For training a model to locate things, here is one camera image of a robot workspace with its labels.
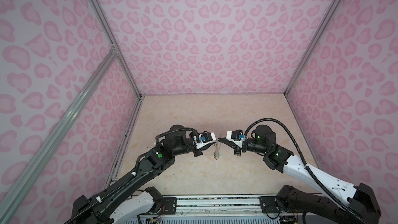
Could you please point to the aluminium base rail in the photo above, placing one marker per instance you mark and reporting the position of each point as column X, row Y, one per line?
column 217, row 208

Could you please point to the left corner aluminium post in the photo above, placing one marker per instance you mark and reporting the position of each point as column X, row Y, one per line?
column 104, row 23

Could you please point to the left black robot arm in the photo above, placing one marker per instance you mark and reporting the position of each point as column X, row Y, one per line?
column 114, row 205

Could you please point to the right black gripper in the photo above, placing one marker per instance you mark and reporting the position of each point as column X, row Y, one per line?
column 238, row 149

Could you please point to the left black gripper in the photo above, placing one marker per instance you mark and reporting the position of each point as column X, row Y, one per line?
column 199, row 152

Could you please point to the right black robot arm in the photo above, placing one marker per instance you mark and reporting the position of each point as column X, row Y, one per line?
column 339, row 201

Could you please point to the right corner aluminium post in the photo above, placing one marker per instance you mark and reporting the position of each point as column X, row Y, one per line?
column 325, row 22

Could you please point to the corner aluminium post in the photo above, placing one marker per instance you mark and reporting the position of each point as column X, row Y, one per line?
column 104, row 23
column 325, row 22

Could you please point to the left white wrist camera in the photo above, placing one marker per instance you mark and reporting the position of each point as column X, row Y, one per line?
column 204, row 138

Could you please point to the metal key holder plate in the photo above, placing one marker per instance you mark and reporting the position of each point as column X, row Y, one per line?
column 217, row 148

